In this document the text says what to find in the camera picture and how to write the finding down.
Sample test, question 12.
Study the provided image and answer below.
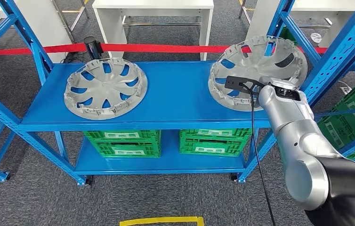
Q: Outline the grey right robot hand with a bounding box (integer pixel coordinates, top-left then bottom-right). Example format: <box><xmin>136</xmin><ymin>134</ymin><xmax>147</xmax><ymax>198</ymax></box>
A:
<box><xmin>274</xmin><ymin>52</ymin><xmax>296</xmax><ymax>69</ymax></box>

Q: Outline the grey plastic hubcap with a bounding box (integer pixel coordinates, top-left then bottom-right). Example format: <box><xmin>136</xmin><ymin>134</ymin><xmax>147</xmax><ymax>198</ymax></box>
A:
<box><xmin>64</xmin><ymin>57</ymin><xmax>148</xmax><ymax>121</ymax></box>
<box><xmin>208</xmin><ymin>35</ymin><xmax>308</xmax><ymax>112</ymax></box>

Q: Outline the white floor socket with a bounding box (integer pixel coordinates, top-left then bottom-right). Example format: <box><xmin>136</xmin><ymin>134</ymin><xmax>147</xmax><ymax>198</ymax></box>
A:
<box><xmin>338</xmin><ymin>80</ymin><xmax>353</xmax><ymax>95</ymax></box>

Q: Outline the red barrier tape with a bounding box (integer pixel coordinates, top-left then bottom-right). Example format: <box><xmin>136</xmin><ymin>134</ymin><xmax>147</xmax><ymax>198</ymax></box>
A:
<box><xmin>0</xmin><ymin>42</ymin><xmax>355</xmax><ymax>56</ymax></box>

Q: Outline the white table with chrome bar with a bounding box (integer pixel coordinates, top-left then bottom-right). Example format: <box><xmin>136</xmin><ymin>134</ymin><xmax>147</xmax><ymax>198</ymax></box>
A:
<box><xmin>92</xmin><ymin>0</ymin><xmax>215</xmax><ymax>61</ymax></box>

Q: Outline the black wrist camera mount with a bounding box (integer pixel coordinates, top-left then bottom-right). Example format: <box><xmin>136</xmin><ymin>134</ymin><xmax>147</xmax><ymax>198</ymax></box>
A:
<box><xmin>224</xmin><ymin>75</ymin><xmax>267</xmax><ymax>97</ymax></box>

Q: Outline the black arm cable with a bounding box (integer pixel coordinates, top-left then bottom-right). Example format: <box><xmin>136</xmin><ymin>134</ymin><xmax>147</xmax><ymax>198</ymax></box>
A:
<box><xmin>240</xmin><ymin>81</ymin><xmax>277</xmax><ymax>226</ymax></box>

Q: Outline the black barrier post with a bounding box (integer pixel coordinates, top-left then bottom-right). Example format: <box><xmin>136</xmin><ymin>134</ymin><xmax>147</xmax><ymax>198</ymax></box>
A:
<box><xmin>83</xmin><ymin>36</ymin><xmax>104</xmax><ymax>61</ymax></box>

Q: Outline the black cable bundle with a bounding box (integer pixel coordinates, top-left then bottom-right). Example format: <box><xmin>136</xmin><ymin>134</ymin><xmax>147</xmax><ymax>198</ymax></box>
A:
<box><xmin>62</xmin><ymin>51</ymin><xmax>86</xmax><ymax>64</ymax></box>

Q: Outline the chrome metal stool frame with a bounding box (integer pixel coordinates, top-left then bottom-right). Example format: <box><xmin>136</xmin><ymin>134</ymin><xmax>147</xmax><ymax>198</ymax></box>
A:
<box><xmin>52</xmin><ymin>0</ymin><xmax>90</xmax><ymax>41</ymax></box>

